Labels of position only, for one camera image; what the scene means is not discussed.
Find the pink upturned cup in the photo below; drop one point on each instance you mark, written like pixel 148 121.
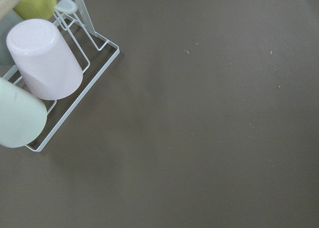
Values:
pixel 44 59

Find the white wire cup rack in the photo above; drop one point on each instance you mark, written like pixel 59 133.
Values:
pixel 95 52

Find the yellow-green upturned cup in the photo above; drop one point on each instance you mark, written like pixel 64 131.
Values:
pixel 29 9

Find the mint upturned cup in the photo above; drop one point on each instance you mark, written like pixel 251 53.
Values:
pixel 22 116

